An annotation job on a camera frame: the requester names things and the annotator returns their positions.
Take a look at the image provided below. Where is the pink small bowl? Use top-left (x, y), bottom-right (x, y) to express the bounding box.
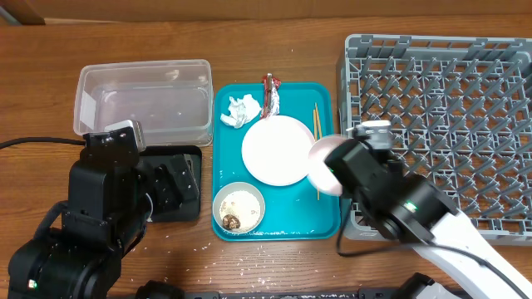
top-left (307, 135), bottom-right (347, 196)

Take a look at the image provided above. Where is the right camera cable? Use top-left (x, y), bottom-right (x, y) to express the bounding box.
top-left (335, 194), bottom-right (532, 299)

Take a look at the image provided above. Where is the red foil snack wrapper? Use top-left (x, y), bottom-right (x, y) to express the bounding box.
top-left (260, 73), bottom-right (281, 119)

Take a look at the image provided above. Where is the clear plastic bin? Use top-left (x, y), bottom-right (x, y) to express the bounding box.
top-left (73, 59), bottom-right (214, 146)

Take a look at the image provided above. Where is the crumpled white tissue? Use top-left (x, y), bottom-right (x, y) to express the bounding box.
top-left (220, 94), bottom-right (262, 129)

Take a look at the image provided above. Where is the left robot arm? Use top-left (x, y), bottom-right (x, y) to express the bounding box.
top-left (7, 120), bottom-right (202, 298)

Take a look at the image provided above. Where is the black plastic tray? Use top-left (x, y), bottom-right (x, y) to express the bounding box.
top-left (140, 145), bottom-right (202, 223)

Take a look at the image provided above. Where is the white round plate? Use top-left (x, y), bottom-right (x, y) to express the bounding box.
top-left (241, 115), bottom-right (315, 187)

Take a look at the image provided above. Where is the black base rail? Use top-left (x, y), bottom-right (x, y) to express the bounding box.
top-left (136, 280), bottom-right (475, 299)

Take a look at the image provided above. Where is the camera cable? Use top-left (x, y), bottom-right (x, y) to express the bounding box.
top-left (335, 194), bottom-right (532, 299)
top-left (0, 135), bottom-right (86, 151)

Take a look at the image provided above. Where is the teal serving tray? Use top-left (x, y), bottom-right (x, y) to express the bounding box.
top-left (212, 81), bottom-right (341, 242)

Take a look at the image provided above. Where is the wooden chopstick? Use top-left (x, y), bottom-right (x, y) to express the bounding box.
top-left (313, 108), bottom-right (320, 201)
top-left (314, 104), bottom-right (323, 140)

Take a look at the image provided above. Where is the left wooden chopstick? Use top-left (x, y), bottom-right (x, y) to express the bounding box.
top-left (313, 108), bottom-right (320, 201)

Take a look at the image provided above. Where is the left camera cable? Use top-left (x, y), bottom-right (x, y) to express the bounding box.
top-left (0, 135), bottom-right (86, 151)

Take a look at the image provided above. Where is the right wooden chopstick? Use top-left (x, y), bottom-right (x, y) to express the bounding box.
top-left (314, 104), bottom-right (323, 140)

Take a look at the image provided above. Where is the grey dishwasher rack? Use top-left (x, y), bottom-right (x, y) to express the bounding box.
top-left (337, 34), bottom-right (531, 246)

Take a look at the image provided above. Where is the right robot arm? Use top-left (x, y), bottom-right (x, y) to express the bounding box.
top-left (324, 137), bottom-right (531, 298)

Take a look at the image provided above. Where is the grey bowl with rice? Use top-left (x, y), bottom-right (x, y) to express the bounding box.
top-left (212, 182), bottom-right (265, 235)

